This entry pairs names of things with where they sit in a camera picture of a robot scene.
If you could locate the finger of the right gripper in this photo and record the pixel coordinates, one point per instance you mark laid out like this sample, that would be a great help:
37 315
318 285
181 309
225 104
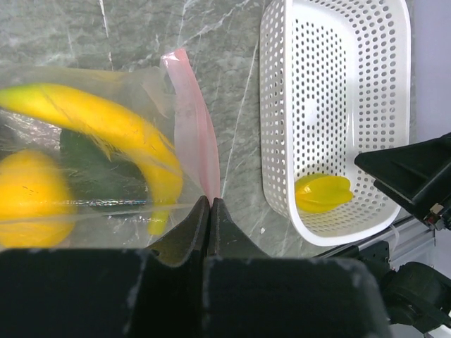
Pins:
416 177

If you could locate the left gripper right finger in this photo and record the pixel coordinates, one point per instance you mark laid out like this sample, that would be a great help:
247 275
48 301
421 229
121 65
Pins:
254 295

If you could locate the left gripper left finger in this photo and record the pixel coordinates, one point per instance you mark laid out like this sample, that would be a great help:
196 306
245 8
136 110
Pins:
149 292

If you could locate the yellow star fruit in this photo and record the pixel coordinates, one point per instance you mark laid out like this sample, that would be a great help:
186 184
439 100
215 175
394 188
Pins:
319 193

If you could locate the yellow banana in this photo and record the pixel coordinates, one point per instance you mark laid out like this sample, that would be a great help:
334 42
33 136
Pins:
113 127

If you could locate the green avocado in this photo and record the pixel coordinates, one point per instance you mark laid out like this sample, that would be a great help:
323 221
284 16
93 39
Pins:
105 184

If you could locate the clear zip top bag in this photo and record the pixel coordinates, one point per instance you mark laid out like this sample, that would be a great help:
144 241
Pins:
168 96

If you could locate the round yellow orange fruit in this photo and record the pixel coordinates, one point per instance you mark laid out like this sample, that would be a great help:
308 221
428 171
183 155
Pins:
35 209

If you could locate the white perforated plastic basket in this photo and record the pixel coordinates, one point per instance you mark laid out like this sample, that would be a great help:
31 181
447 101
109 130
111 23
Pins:
335 81

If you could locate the aluminium mounting rail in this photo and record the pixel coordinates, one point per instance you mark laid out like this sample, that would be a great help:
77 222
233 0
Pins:
405 240

